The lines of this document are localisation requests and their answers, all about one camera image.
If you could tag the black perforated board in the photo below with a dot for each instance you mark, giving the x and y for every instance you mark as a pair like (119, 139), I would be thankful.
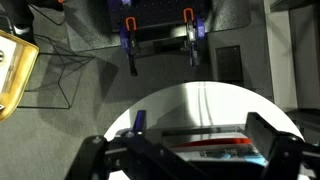
(156, 11)

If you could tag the grey toy stove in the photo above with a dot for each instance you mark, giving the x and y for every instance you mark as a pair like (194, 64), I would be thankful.
(216, 155)

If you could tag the dark floor hatch plate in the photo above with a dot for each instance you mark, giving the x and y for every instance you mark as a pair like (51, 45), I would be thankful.
(228, 63)

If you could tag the yellow wooden chair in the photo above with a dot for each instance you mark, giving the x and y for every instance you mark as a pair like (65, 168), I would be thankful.
(23, 66)

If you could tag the black shoe white sole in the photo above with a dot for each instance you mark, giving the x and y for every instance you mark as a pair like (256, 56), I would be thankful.
(20, 20)

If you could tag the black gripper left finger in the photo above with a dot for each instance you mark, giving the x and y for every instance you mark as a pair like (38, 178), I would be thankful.
(95, 150)

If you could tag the white checkerboard calibration board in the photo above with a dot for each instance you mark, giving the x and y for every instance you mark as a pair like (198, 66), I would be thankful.
(6, 63)

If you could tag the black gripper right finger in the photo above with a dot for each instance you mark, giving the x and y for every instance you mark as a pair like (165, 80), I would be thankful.
(286, 153)

